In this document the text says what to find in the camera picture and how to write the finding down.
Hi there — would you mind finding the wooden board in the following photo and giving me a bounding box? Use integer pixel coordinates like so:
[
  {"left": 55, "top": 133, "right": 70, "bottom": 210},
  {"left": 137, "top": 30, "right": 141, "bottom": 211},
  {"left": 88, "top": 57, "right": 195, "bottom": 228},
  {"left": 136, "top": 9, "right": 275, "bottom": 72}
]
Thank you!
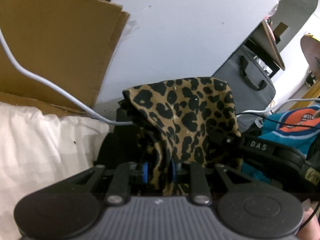
[{"left": 300, "top": 34, "right": 320, "bottom": 75}]

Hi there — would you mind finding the thin white cable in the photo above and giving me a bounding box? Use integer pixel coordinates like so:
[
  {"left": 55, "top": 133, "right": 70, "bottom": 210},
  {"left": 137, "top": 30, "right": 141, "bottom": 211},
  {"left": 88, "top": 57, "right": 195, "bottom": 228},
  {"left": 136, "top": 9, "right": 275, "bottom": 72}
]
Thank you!
[{"left": 236, "top": 97, "right": 320, "bottom": 117}]

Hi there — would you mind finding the black folded garment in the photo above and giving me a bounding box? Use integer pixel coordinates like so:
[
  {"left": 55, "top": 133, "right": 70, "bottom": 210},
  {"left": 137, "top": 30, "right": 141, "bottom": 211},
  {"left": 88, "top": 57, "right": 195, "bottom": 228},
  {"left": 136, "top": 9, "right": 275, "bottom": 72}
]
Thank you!
[{"left": 96, "top": 100, "right": 160, "bottom": 170}]

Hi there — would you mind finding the cream bear printed blanket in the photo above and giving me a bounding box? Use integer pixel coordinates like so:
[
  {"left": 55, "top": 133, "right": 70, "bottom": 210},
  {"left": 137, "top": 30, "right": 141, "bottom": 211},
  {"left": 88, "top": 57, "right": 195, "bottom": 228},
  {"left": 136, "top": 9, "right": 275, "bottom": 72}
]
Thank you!
[{"left": 0, "top": 102, "right": 110, "bottom": 240}]

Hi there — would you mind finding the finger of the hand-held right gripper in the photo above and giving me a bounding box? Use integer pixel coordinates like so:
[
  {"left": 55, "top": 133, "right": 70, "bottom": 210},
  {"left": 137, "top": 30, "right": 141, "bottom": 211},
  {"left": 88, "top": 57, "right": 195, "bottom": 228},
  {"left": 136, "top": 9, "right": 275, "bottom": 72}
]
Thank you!
[{"left": 211, "top": 133, "right": 245, "bottom": 153}]

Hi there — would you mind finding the teal garment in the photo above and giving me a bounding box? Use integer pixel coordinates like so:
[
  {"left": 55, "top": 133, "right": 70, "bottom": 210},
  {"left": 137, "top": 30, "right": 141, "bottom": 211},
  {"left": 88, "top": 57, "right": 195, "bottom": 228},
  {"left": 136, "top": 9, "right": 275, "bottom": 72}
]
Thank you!
[{"left": 241, "top": 105, "right": 320, "bottom": 183}]

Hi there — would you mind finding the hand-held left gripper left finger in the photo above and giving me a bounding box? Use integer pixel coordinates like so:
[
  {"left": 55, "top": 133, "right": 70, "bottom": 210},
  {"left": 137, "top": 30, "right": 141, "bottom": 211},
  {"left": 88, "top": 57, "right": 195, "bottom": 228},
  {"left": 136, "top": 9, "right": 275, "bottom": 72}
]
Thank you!
[{"left": 67, "top": 162, "right": 148, "bottom": 204}]

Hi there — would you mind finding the leopard print skirt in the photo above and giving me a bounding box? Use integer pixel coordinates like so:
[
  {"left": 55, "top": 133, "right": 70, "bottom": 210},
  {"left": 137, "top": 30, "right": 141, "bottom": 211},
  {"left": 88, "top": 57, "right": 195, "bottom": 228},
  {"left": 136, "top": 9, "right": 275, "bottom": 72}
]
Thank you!
[{"left": 122, "top": 77, "right": 242, "bottom": 197}]

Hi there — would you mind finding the grey bag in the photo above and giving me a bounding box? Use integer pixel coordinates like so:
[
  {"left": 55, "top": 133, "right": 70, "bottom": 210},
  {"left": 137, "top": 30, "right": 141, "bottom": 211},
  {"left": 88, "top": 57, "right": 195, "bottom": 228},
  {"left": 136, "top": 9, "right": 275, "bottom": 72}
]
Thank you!
[{"left": 212, "top": 45, "right": 276, "bottom": 130}]

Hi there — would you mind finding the black cable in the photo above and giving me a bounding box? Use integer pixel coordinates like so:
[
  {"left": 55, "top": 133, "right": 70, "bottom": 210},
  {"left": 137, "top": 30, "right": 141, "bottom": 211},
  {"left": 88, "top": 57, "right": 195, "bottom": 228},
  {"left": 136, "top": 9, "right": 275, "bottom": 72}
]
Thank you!
[{"left": 247, "top": 111, "right": 320, "bottom": 127}]

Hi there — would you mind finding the person's right forearm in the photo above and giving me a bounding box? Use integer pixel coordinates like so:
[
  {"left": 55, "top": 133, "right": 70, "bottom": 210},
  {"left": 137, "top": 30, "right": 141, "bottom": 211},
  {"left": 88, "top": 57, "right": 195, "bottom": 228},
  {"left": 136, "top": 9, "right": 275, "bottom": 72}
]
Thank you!
[{"left": 297, "top": 200, "right": 320, "bottom": 240}]

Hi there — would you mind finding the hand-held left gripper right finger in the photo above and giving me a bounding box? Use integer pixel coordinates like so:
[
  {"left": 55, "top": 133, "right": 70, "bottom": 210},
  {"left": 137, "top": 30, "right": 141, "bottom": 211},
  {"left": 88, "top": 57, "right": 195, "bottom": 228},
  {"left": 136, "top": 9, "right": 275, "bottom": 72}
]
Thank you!
[{"left": 171, "top": 162, "right": 253, "bottom": 204}]

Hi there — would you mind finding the folded cardboard sheet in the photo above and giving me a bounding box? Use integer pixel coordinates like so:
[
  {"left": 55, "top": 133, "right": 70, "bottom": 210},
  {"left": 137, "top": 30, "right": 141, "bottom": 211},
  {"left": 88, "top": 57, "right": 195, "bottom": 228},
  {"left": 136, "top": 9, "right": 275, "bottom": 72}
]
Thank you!
[{"left": 0, "top": 0, "right": 130, "bottom": 117}]

